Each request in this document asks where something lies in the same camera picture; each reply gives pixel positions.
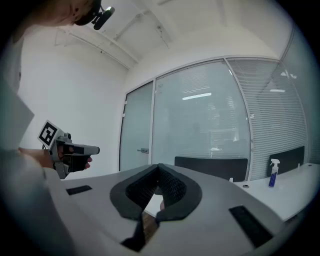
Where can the white blue spray bottle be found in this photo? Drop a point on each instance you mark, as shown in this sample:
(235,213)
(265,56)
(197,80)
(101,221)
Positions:
(273,175)

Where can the person's left forearm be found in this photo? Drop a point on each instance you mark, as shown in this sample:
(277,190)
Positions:
(37,156)

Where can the white horizontal blinds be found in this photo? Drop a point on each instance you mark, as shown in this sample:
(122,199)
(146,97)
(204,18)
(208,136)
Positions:
(275,112)

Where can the white printed t-shirt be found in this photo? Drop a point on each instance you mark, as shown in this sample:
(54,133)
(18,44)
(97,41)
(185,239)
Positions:
(15,112)

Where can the person's left hand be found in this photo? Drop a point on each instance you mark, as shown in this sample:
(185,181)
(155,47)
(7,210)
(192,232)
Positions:
(88,162)

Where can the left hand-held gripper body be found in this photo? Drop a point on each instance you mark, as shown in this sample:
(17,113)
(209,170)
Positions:
(47,133)

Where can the frosted glass door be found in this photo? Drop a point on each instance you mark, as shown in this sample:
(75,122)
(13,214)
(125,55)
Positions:
(136,120)

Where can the person's face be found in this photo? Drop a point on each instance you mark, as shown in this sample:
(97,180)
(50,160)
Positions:
(57,12)

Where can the wide black desk partition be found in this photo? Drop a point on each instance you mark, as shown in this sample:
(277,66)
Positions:
(210,168)

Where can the narrow black desk partition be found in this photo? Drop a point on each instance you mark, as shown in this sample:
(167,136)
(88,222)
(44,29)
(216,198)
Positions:
(290,160)

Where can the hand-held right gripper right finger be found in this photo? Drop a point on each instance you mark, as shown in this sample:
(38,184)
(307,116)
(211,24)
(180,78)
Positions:
(192,197)

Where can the black head-mounted camera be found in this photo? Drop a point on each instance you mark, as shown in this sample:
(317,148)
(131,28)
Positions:
(102,18)

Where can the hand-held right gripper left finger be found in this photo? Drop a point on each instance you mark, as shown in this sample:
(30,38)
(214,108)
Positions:
(117,197)

